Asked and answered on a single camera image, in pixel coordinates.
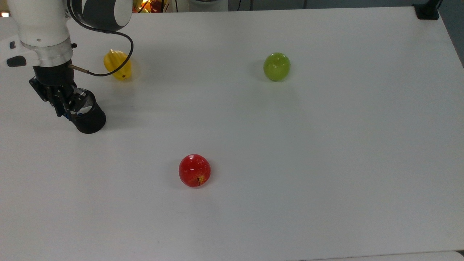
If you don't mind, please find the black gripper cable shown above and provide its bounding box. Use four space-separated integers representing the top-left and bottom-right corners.
67 0 134 77

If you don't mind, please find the bowl of fruit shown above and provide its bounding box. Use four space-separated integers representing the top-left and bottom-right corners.
132 0 165 13

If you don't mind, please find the green plastic apple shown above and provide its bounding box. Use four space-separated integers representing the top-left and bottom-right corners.
263 52 291 82

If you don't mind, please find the black stand base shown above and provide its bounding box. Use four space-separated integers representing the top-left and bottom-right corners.
413 0 441 20

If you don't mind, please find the red plastic apple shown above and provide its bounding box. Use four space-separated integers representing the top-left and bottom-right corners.
178 154 211 188

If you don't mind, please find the yellow plastic starfruit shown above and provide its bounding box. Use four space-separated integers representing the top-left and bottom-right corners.
103 49 132 82

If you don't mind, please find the black mesh pen holder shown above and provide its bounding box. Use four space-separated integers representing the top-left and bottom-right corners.
69 89 107 134

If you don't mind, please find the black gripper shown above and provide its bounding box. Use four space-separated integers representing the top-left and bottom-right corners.
29 63 88 121

